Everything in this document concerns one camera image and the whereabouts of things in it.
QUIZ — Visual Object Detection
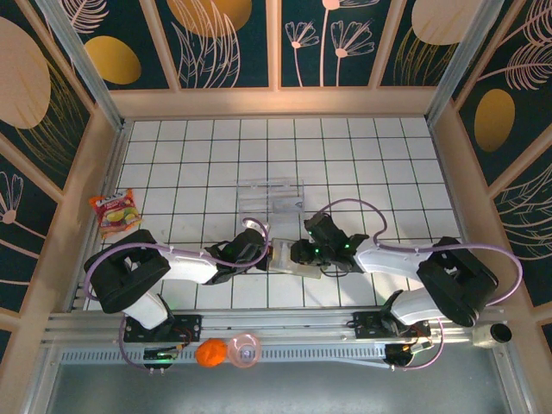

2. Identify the dark panel with golden oval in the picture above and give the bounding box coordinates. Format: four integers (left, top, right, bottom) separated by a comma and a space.
55, 0, 170, 91
455, 0, 552, 178

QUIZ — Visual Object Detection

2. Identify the small black controller board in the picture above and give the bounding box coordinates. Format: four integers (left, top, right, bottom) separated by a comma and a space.
385, 342, 417, 367
143, 346, 180, 362

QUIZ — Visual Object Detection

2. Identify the orange ball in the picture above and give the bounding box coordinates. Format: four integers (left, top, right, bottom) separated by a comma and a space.
194, 338, 229, 368

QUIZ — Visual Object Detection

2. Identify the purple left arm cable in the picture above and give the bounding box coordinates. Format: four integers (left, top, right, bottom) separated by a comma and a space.
84, 216, 271, 373

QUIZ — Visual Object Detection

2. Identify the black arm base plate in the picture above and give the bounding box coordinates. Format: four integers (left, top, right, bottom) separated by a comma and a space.
123, 313, 204, 345
352, 310, 432, 342

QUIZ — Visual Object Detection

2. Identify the perforated grey cable duct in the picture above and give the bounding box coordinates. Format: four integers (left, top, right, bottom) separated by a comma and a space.
58, 344, 392, 367

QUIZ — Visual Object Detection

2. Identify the grey round socket block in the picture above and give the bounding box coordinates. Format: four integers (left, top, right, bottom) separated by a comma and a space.
473, 321, 514, 349

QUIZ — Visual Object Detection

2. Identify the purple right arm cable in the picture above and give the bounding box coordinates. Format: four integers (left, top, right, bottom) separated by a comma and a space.
317, 198, 524, 372

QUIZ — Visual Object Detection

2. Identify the aluminium table edge rail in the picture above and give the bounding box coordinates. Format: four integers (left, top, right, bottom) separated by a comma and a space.
426, 116, 492, 305
64, 120, 133, 311

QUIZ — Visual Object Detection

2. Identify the silver VIP credit card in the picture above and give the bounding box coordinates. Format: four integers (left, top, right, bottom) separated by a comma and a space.
272, 198, 304, 216

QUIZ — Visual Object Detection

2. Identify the orange red snack bag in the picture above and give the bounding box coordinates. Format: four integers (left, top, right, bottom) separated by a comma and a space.
88, 188, 143, 241

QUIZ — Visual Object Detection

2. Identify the aluminium frame post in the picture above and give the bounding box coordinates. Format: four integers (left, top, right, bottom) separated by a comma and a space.
36, 0, 126, 130
424, 0, 505, 126

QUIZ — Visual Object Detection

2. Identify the dark panel with flower outlines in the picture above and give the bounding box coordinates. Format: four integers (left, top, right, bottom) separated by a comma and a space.
280, 0, 396, 87
0, 148, 60, 311

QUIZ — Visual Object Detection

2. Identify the pink translucent cup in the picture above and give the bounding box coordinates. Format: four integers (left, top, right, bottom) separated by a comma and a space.
227, 331, 262, 368

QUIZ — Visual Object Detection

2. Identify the dark panel with peach disc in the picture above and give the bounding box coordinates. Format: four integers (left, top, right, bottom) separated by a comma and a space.
379, 0, 469, 87
0, 0, 95, 191

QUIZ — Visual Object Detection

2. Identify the long aluminium base rail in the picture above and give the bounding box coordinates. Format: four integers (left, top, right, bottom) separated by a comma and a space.
41, 308, 505, 346

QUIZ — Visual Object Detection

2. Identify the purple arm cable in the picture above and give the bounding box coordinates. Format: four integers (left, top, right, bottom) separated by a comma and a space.
317, 198, 524, 372
84, 216, 271, 373

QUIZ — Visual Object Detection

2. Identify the clear acrylic card stand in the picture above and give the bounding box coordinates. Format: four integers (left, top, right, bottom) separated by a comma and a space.
235, 177, 306, 225

